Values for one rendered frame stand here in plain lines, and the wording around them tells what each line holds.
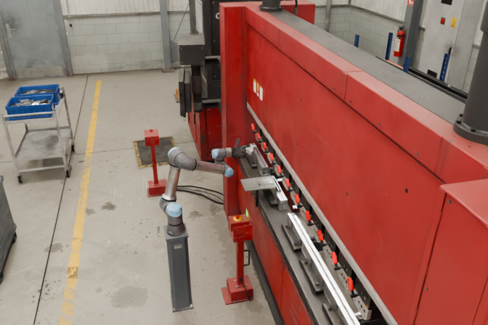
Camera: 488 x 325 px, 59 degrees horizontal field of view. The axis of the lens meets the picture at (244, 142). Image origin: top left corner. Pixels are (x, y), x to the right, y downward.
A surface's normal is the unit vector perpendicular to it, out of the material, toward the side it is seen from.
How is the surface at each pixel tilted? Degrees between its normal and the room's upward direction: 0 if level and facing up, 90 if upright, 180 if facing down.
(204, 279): 0
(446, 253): 90
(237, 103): 90
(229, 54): 90
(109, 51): 90
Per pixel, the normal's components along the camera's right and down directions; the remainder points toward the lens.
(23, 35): 0.25, 0.43
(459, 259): -0.97, 0.10
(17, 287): 0.00, -0.90
